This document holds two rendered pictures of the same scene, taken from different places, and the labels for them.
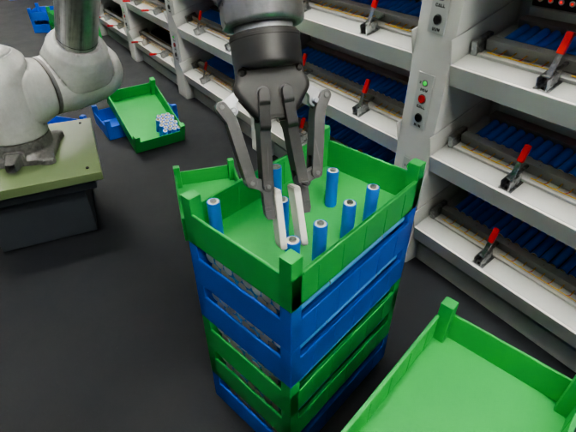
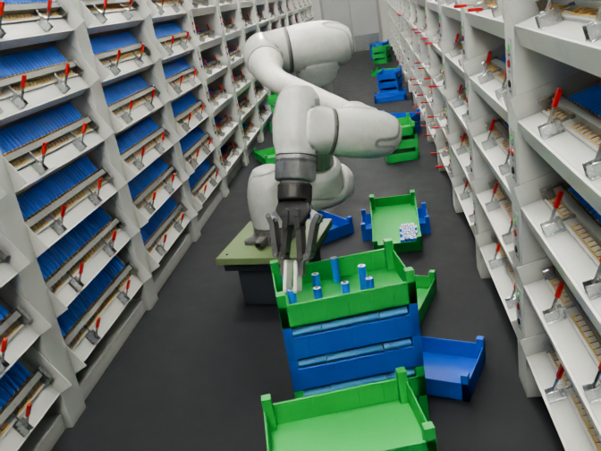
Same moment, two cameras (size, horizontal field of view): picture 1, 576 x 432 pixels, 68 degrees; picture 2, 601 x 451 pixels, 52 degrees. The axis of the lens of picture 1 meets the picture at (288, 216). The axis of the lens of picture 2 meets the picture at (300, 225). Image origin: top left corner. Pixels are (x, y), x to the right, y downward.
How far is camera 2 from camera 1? 1.02 m
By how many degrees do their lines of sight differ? 42
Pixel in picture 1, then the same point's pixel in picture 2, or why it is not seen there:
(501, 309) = not seen: outside the picture
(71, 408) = (223, 398)
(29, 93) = not seen: hidden behind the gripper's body
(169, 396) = not seen: hidden behind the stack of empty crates
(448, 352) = (398, 409)
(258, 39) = (281, 187)
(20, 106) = (273, 205)
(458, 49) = (525, 194)
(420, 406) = (349, 423)
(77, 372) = (238, 382)
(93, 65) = (325, 181)
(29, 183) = (264, 256)
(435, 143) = (527, 274)
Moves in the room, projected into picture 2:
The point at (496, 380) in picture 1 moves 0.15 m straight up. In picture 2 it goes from (410, 431) to (402, 365)
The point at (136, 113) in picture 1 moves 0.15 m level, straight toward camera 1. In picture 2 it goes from (390, 220) to (382, 234)
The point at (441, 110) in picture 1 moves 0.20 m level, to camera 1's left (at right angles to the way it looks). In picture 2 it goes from (523, 243) to (447, 233)
